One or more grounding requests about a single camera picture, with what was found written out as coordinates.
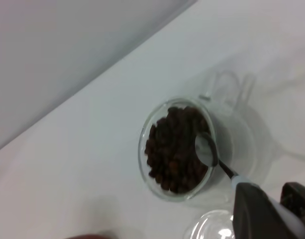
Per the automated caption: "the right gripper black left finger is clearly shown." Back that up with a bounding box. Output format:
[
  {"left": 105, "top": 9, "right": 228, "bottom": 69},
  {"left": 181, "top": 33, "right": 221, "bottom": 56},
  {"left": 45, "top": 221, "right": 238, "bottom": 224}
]
[{"left": 233, "top": 181, "right": 305, "bottom": 239}]

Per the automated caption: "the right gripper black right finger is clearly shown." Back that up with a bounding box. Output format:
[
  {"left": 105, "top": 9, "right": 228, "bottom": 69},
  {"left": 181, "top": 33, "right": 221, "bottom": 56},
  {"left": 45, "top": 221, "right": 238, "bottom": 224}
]
[{"left": 280, "top": 182, "right": 305, "bottom": 220}]

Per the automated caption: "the steel spoon pale blue handle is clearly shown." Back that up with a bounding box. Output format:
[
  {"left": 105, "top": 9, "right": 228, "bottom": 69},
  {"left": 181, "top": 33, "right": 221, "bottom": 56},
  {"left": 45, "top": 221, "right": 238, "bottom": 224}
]
[{"left": 194, "top": 131, "right": 305, "bottom": 239}]

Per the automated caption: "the double-walled glass cup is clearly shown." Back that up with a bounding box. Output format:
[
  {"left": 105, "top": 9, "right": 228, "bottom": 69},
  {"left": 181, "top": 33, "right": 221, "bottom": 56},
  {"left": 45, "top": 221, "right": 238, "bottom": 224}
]
[{"left": 138, "top": 71, "right": 258, "bottom": 204}]

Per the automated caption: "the coffee beans pile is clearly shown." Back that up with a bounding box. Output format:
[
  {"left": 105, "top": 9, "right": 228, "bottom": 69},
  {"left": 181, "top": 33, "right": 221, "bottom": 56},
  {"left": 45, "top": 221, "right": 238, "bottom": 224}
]
[{"left": 144, "top": 106, "right": 212, "bottom": 194}]

